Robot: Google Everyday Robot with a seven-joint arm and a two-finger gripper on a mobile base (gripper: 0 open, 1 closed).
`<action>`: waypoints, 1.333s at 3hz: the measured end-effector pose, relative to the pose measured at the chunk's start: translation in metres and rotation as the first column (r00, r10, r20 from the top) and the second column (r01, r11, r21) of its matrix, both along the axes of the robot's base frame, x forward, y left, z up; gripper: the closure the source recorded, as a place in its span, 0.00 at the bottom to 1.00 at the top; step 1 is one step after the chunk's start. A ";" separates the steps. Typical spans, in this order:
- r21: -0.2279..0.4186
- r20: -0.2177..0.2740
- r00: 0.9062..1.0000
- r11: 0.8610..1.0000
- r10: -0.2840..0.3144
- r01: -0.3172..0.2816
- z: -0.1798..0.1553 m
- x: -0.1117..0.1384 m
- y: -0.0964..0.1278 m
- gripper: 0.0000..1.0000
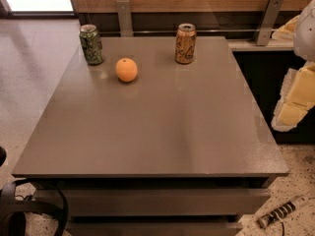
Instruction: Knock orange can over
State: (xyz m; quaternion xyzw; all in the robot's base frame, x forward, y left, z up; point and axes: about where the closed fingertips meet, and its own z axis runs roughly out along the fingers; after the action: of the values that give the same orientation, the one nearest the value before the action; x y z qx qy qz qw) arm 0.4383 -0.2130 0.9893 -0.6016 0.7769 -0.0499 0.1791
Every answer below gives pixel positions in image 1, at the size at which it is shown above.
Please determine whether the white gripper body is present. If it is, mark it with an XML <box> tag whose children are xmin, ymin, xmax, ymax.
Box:
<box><xmin>293</xmin><ymin>0</ymin><xmax>315</xmax><ymax>61</ymax></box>

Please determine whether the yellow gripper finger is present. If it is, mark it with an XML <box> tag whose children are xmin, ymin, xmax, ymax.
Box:
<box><xmin>272</xmin><ymin>16</ymin><xmax>299</xmax><ymax>40</ymax></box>
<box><xmin>278</xmin><ymin>64</ymin><xmax>315</xmax><ymax>126</ymax></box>

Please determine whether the orange soda can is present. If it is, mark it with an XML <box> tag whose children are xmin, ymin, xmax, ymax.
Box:
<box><xmin>175</xmin><ymin>23</ymin><xmax>197</xmax><ymax>64</ymax></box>

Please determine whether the green soda can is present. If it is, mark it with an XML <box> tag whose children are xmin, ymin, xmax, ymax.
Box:
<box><xmin>79</xmin><ymin>24</ymin><xmax>103</xmax><ymax>65</ymax></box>

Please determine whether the grey drawer cabinet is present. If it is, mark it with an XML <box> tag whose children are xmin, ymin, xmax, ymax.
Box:
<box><xmin>13</xmin><ymin>37</ymin><xmax>288</xmax><ymax>236</ymax></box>

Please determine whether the white power strip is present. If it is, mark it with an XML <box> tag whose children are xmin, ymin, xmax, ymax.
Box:
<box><xmin>257</xmin><ymin>196</ymin><xmax>309</xmax><ymax>229</ymax></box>

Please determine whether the orange fruit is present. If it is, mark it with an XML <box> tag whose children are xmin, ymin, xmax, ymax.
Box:
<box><xmin>115</xmin><ymin>58</ymin><xmax>138</xmax><ymax>83</ymax></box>

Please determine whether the black chair base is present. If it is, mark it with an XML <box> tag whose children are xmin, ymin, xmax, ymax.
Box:
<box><xmin>0</xmin><ymin>146</ymin><xmax>69</xmax><ymax>236</ymax></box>

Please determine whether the right metal bracket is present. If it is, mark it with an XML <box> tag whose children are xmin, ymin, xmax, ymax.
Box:
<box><xmin>253</xmin><ymin>0</ymin><xmax>284</xmax><ymax>46</ymax></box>

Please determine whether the metal bracket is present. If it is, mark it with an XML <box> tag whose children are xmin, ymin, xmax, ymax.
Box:
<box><xmin>253</xmin><ymin>0</ymin><xmax>284</xmax><ymax>46</ymax></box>
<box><xmin>116</xmin><ymin>0</ymin><xmax>134</xmax><ymax>37</ymax></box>

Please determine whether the left metal bracket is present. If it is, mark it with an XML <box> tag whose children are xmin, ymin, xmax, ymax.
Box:
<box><xmin>116</xmin><ymin>0</ymin><xmax>134</xmax><ymax>37</ymax></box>

